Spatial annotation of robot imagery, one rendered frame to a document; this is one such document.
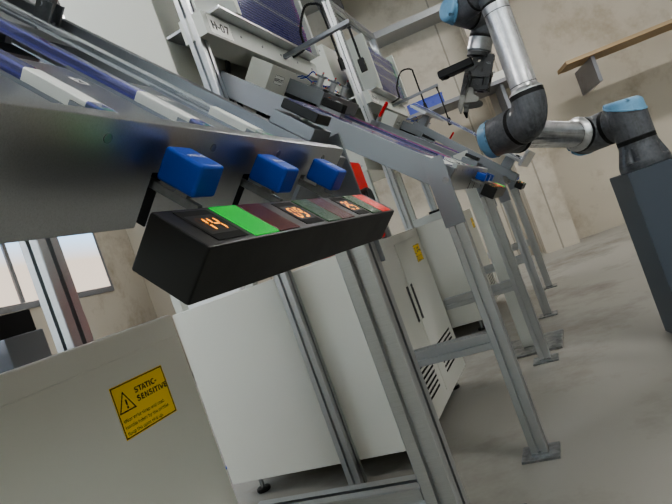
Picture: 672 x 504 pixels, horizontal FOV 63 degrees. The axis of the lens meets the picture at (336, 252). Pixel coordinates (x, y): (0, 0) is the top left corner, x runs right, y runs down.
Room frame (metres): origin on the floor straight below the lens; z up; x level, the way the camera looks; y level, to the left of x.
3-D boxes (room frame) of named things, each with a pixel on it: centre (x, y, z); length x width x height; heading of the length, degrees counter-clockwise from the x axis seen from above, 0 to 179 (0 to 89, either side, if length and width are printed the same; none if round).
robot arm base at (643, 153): (1.75, -1.03, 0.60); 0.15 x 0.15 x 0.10
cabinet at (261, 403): (1.90, 0.11, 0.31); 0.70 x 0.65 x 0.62; 157
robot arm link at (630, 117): (1.76, -1.02, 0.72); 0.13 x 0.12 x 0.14; 30
